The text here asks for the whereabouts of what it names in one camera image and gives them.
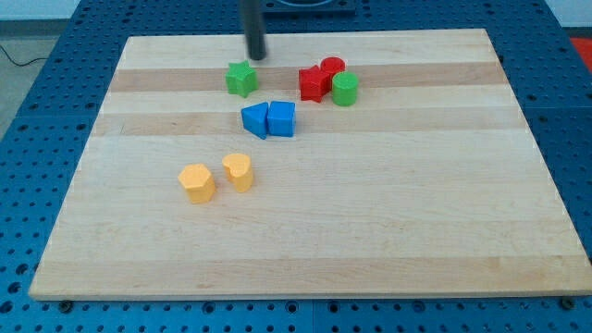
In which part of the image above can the yellow heart block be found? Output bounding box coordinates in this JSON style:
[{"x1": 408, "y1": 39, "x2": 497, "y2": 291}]
[{"x1": 222, "y1": 154, "x2": 254, "y2": 192}]

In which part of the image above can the blue triangle block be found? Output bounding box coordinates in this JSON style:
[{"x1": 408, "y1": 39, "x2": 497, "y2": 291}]
[{"x1": 240, "y1": 102, "x2": 268, "y2": 140}]

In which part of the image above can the yellow hexagon block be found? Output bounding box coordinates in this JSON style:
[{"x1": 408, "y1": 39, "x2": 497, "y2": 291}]
[{"x1": 178, "y1": 164, "x2": 216, "y2": 204}]

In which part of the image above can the green cylinder block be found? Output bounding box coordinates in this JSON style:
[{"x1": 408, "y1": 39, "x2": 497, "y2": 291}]
[{"x1": 332, "y1": 71, "x2": 359, "y2": 106}]

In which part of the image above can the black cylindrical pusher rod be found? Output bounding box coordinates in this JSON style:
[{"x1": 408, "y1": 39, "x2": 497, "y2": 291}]
[{"x1": 239, "y1": 0, "x2": 266, "y2": 61}]

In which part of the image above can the black cable on floor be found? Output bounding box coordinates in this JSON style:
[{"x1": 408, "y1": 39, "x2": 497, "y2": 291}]
[{"x1": 0, "y1": 43, "x2": 50, "y2": 68}]

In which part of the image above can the blue cube block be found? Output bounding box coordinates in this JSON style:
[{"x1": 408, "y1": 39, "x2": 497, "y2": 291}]
[{"x1": 267, "y1": 101, "x2": 295, "y2": 137}]

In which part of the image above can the red star block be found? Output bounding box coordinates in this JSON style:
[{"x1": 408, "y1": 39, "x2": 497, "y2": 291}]
[{"x1": 299, "y1": 65, "x2": 330, "y2": 103}]

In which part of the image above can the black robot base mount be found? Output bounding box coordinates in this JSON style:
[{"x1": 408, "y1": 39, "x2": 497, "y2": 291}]
[{"x1": 261, "y1": 0, "x2": 356, "y2": 15}]

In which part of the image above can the red cylinder block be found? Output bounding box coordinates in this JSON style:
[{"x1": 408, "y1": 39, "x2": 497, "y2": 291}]
[{"x1": 320, "y1": 56, "x2": 346, "y2": 92}]

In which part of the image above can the green star block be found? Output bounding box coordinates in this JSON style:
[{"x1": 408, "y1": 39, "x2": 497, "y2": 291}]
[{"x1": 225, "y1": 61, "x2": 258, "y2": 98}]

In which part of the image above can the light wooden board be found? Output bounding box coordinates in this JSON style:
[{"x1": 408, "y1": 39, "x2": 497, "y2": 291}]
[{"x1": 29, "y1": 29, "x2": 591, "y2": 301}]

